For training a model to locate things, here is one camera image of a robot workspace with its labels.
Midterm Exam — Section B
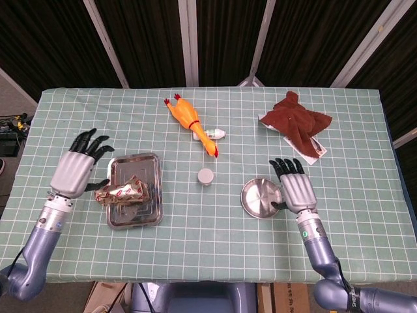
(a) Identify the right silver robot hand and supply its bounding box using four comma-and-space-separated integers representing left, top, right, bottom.
268, 158, 319, 215

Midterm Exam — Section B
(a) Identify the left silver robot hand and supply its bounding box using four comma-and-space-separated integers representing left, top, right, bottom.
49, 128, 115, 200

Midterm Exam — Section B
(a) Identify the crinkled snack wrapper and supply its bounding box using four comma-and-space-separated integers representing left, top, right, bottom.
94, 174, 151, 208

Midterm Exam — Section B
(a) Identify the small white cylinder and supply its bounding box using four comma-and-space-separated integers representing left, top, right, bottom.
197, 168, 215, 186

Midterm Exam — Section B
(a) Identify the round steel plate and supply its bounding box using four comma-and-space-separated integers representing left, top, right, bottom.
240, 177, 284, 219

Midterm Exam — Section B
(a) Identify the white printed card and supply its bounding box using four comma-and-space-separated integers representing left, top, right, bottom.
283, 135, 328, 166

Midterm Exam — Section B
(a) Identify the rectangular steel tray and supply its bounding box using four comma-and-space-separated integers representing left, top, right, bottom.
106, 152, 164, 231

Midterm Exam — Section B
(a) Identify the brown towel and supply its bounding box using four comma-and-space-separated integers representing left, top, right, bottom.
262, 91, 334, 159

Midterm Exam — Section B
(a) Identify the black equipment box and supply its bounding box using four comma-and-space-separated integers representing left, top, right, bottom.
0, 138, 19, 157

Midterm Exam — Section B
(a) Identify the small white bottle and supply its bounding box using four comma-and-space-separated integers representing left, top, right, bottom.
192, 128, 227, 141

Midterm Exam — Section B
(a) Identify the printed cardboard box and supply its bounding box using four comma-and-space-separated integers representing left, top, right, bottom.
257, 282, 315, 313

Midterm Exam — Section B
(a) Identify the green checkered tablecloth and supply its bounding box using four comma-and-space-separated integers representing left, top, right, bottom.
0, 86, 417, 288

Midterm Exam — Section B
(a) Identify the plain cardboard box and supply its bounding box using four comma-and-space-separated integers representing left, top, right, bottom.
83, 282, 131, 313

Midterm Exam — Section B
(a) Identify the orange rubber chicken toy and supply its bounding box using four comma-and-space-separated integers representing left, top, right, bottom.
164, 93, 220, 159

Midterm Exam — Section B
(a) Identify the blue-grey robot torso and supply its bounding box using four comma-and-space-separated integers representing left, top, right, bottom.
130, 282, 258, 313

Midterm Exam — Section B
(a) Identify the black curtain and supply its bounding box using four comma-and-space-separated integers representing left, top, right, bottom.
0, 0, 417, 147

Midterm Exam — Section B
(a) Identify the yellow black cable bundle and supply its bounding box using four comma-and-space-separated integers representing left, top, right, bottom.
0, 112, 33, 133

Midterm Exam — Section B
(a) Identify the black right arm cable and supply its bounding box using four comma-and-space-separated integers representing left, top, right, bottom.
334, 256, 360, 310

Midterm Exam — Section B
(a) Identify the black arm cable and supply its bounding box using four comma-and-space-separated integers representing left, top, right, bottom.
334, 256, 360, 310
0, 249, 27, 278

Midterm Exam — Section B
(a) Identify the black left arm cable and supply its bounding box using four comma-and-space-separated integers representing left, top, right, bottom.
0, 249, 27, 278

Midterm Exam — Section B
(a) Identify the white frame post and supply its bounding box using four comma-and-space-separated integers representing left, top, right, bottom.
83, 0, 130, 89
330, 0, 410, 88
392, 127, 417, 149
177, 0, 199, 87
237, 0, 278, 87

